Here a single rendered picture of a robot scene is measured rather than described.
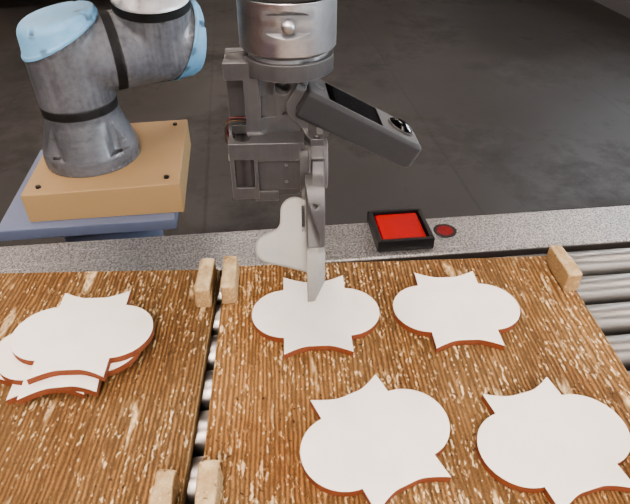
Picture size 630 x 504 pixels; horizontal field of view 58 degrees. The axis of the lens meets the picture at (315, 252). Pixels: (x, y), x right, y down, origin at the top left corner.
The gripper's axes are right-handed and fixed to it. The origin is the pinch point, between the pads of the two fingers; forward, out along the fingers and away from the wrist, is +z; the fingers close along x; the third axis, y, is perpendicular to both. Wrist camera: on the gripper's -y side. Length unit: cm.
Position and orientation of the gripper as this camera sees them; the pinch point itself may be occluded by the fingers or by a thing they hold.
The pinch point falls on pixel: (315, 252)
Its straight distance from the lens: 56.5
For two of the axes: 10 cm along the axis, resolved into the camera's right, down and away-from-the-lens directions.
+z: 0.0, 7.9, 6.1
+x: 0.5, 6.1, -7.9
